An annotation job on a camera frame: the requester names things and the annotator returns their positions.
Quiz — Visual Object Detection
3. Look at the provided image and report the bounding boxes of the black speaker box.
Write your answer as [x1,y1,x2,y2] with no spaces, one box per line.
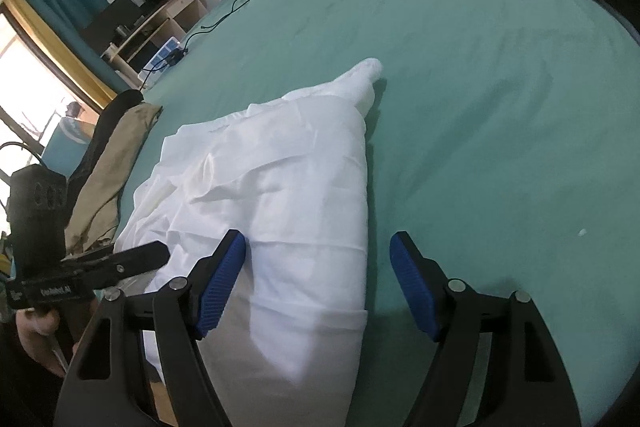
[80,0,143,52]

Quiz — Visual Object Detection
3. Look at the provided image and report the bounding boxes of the light blue bin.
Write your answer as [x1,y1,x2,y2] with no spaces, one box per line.
[42,117,96,175]

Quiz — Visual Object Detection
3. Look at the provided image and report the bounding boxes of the green bed sheet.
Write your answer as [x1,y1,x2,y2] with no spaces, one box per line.
[115,0,640,427]

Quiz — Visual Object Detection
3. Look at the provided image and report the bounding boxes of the khaki pants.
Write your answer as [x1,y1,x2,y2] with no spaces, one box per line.
[64,102,163,255]

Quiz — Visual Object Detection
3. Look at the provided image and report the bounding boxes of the black garment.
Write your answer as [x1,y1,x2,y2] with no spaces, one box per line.
[67,89,146,192]

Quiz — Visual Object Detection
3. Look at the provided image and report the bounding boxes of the person's left hand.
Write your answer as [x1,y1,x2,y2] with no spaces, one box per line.
[15,304,76,378]

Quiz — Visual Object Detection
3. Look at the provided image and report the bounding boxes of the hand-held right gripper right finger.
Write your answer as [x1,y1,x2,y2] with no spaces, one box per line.
[389,231,583,427]

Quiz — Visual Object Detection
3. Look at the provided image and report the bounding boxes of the black cable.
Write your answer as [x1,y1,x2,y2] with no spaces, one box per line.
[137,0,265,90]

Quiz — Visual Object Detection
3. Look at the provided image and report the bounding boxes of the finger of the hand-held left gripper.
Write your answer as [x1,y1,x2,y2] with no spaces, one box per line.
[60,240,171,294]

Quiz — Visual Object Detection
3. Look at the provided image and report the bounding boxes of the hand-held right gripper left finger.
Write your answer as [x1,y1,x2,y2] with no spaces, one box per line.
[55,229,248,427]

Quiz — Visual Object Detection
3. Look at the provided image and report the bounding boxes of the white pillow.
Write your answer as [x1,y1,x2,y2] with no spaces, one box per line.
[114,57,385,427]

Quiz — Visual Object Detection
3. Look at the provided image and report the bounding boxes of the blue white power strip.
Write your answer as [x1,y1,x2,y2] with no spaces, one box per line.
[142,36,188,72]

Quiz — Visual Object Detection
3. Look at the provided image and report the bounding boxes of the wooden side shelf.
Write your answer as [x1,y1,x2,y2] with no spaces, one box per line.
[100,0,208,82]

